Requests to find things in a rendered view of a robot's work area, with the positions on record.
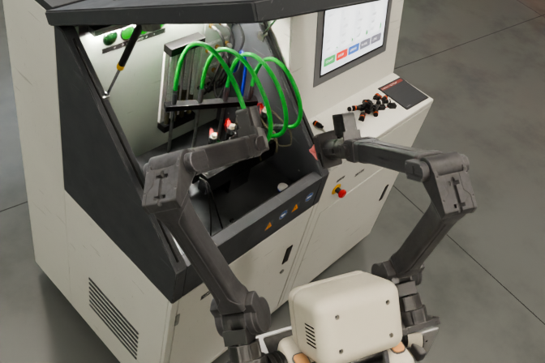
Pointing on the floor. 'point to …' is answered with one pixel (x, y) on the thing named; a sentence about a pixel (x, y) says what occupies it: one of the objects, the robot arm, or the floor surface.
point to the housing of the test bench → (35, 121)
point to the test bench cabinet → (122, 292)
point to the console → (286, 26)
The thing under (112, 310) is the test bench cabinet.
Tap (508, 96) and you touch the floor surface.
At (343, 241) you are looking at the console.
